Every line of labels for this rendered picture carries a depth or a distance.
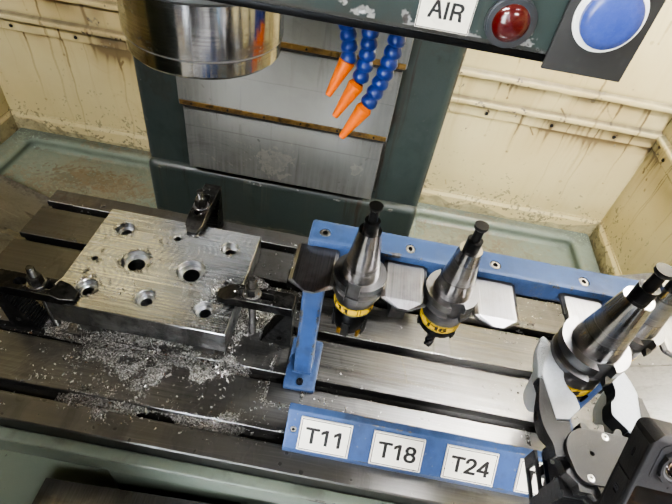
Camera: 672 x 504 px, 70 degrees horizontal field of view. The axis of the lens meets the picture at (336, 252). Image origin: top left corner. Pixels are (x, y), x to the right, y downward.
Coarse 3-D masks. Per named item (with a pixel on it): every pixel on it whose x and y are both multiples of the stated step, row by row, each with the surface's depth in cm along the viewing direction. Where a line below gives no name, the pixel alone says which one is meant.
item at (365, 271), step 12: (360, 228) 52; (360, 240) 52; (372, 240) 51; (348, 252) 55; (360, 252) 52; (372, 252) 52; (348, 264) 54; (360, 264) 53; (372, 264) 53; (348, 276) 55; (360, 276) 54; (372, 276) 55
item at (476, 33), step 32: (224, 0) 28; (256, 0) 27; (288, 0) 27; (320, 0) 27; (352, 0) 26; (384, 0) 26; (416, 0) 26; (480, 0) 26; (544, 0) 25; (384, 32) 28; (416, 32) 28; (448, 32) 27; (480, 32) 27; (544, 32) 26
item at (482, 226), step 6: (480, 222) 49; (486, 222) 50; (480, 228) 49; (486, 228) 49; (474, 234) 50; (480, 234) 49; (468, 240) 50; (474, 240) 50; (480, 240) 50; (468, 246) 51; (474, 246) 50; (480, 246) 50; (468, 252) 51; (474, 252) 51
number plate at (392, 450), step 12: (384, 432) 71; (372, 444) 72; (384, 444) 71; (396, 444) 71; (408, 444) 71; (420, 444) 71; (372, 456) 72; (384, 456) 72; (396, 456) 72; (408, 456) 72; (420, 456) 71; (396, 468) 72; (408, 468) 72
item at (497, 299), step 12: (480, 288) 58; (492, 288) 59; (504, 288) 59; (480, 300) 57; (492, 300) 57; (504, 300) 57; (480, 312) 56; (492, 312) 56; (504, 312) 56; (516, 312) 56; (492, 324) 55; (504, 324) 55; (516, 324) 55
